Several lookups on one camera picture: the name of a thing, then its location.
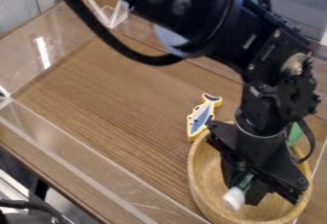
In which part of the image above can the brown wooden bowl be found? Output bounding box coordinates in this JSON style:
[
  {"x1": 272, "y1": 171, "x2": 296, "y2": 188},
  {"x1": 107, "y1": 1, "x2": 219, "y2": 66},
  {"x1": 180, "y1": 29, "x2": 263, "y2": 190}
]
[{"x1": 188, "y1": 128, "x2": 312, "y2": 224}]

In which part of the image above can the black cable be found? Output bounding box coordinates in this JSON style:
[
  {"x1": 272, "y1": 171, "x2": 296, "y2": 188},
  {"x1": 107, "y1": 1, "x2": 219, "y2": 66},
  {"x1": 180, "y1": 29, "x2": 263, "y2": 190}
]
[{"x1": 0, "y1": 198, "x2": 63, "y2": 224}]

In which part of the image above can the clear acrylic front wall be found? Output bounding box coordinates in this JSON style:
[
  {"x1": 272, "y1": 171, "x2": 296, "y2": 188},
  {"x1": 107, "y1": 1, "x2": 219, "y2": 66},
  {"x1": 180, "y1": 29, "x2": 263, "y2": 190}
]
[{"x1": 0, "y1": 98, "x2": 210, "y2": 224}]

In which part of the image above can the green white marker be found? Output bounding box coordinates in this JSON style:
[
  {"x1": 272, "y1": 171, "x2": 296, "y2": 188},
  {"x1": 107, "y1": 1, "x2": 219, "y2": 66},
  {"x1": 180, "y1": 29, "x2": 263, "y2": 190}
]
[{"x1": 223, "y1": 123, "x2": 310, "y2": 211}]

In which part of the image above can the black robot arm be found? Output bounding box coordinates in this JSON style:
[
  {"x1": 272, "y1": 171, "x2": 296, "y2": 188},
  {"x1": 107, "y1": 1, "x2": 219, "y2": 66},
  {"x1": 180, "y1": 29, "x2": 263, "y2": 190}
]
[{"x1": 64, "y1": 0, "x2": 320, "y2": 205}]

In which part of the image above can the yellow blue fish toy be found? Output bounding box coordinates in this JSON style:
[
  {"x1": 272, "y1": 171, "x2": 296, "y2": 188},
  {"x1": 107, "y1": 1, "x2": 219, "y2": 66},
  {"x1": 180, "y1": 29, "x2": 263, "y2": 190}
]
[{"x1": 187, "y1": 93, "x2": 223, "y2": 142}]

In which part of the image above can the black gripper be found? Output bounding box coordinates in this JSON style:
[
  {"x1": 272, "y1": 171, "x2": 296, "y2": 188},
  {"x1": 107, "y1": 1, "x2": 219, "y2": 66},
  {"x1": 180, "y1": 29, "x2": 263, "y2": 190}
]
[{"x1": 207, "y1": 120, "x2": 311, "y2": 206}]

